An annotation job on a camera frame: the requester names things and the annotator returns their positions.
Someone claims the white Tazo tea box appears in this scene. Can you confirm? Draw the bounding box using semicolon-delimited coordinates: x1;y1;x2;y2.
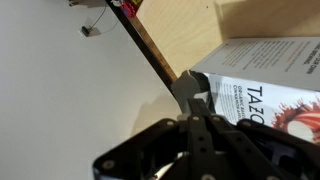
171;36;320;144

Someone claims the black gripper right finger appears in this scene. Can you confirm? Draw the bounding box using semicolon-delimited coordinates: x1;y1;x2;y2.
196;98;320;180

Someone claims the thin black outlet cable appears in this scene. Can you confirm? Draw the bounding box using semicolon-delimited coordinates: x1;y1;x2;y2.
87;2;108;30

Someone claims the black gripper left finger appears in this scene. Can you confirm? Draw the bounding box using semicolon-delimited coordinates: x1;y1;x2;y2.
93;98;206;180

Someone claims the red object on floor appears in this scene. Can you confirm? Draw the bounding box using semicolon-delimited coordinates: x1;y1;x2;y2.
118;0;143;18

